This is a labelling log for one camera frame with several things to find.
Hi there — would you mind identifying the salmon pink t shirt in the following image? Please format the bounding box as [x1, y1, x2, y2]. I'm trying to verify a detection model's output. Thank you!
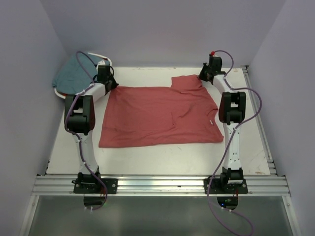
[98, 75, 223, 148]

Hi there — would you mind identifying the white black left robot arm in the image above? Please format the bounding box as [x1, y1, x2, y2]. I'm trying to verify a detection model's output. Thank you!
[64, 64, 118, 195]

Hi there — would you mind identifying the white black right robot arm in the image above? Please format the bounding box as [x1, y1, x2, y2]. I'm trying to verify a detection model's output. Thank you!
[199, 52, 246, 194]

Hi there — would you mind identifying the teal t shirt in basket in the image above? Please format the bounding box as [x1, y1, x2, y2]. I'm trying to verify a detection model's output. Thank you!
[52, 53, 99, 95]

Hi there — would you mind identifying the white perforated laundry basket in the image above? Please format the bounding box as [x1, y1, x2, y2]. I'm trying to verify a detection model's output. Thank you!
[54, 52, 112, 99]

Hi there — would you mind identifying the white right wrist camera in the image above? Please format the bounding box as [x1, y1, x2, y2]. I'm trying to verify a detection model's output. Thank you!
[209, 51, 222, 66]

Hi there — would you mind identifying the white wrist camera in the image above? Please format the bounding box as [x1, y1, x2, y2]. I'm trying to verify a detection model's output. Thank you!
[209, 51, 222, 66]
[97, 60, 111, 67]

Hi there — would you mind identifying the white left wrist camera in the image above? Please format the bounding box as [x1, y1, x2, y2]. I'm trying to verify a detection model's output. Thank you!
[97, 60, 111, 67]

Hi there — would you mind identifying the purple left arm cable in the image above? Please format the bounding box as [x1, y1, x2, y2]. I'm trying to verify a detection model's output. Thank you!
[64, 51, 109, 205]

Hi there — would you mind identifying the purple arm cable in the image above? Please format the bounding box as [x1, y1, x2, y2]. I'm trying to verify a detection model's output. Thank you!
[206, 50, 263, 236]
[64, 51, 109, 205]

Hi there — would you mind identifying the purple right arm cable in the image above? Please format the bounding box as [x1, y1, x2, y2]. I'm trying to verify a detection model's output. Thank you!
[206, 50, 263, 236]

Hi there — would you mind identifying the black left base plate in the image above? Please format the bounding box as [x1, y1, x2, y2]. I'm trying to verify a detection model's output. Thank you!
[71, 178, 118, 194]

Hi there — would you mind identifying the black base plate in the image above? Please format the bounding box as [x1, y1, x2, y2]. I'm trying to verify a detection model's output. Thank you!
[71, 178, 118, 194]
[203, 177, 249, 194]

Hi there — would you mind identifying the purple left floor cable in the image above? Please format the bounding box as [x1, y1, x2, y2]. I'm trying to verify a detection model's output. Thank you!
[83, 194, 109, 211]

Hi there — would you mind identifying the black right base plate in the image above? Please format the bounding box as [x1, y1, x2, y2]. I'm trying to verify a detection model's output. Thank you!
[203, 177, 249, 194]

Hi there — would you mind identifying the aluminium mounting rail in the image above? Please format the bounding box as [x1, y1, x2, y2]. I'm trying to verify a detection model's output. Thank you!
[31, 175, 290, 197]

